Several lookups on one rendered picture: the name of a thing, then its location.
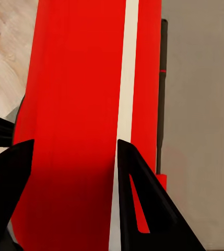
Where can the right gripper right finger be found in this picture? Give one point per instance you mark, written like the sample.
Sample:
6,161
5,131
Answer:
168,229

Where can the radio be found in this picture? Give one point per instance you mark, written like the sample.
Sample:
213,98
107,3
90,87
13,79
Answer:
97,74

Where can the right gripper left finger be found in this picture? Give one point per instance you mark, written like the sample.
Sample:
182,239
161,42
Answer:
15,169

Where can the coffee table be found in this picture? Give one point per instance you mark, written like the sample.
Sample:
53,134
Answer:
192,154

